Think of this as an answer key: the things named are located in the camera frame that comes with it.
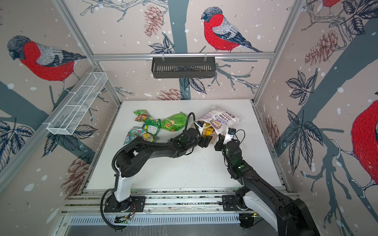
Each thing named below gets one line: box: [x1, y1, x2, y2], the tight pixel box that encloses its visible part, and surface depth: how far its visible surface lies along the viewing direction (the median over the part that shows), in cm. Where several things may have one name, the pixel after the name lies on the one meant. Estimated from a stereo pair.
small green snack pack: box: [143, 116, 161, 136], surface depth 102 cm
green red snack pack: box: [133, 109, 151, 122], surface depth 108 cm
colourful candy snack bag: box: [123, 126, 145, 146], surface depth 97 cm
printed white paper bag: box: [194, 105, 241, 144], surface depth 91 cm
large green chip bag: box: [160, 111, 188, 132], surface depth 103 cm
